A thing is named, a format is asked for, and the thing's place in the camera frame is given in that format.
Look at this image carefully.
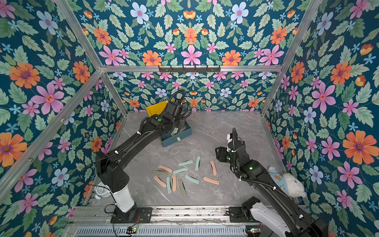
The teal top drawer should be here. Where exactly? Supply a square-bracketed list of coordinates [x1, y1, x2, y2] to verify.
[159, 122, 192, 147]

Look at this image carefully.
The olive knife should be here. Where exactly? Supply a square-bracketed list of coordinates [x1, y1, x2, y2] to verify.
[152, 170, 168, 175]
[178, 179, 187, 197]
[171, 127, 180, 136]

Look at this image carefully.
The yellow drawer cabinet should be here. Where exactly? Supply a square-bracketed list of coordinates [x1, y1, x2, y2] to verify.
[146, 101, 168, 117]

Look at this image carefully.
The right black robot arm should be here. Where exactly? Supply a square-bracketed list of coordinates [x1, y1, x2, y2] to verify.
[215, 128, 328, 237]

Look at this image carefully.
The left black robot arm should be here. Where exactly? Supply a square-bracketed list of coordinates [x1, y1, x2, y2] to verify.
[96, 99, 188, 222]

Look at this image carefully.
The pink knife lower right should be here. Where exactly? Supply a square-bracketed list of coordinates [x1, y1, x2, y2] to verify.
[203, 177, 220, 185]

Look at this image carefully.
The pink knife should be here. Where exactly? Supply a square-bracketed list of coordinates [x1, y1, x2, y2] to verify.
[153, 176, 167, 188]
[203, 177, 220, 185]
[158, 165, 173, 173]

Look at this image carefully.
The mint knife upper center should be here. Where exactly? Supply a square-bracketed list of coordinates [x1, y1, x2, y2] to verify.
[178, 160, 193, 166]

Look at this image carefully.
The mint knife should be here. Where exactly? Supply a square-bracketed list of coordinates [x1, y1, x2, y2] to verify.
[178, 160, 193, 166]
[166, 176, 172, 194]
[172, 167, 188, 174]

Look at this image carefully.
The mint knife diagonal center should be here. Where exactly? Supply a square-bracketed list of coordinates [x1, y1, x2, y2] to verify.
[185, 175, 200, 184]

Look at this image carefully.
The pink knife upper left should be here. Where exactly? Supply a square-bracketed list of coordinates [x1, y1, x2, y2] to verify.
[158, 165, 173, 173]

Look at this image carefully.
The pink knife vertical center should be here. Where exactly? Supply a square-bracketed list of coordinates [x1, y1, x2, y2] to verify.
[172, 174, 177, 192]

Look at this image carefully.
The pink knife lower left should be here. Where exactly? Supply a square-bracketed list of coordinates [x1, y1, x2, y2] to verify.
[153, 176, 167, 188]

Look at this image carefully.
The mint knife lower left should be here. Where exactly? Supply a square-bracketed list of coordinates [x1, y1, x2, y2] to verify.
[166, 176, 172, 194]

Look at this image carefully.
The black hook rail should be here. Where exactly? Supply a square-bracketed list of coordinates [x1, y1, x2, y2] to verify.
[158, 66, 221, 73]

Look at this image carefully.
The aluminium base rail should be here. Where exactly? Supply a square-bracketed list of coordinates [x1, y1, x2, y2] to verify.
[69, 204, 256, 225]

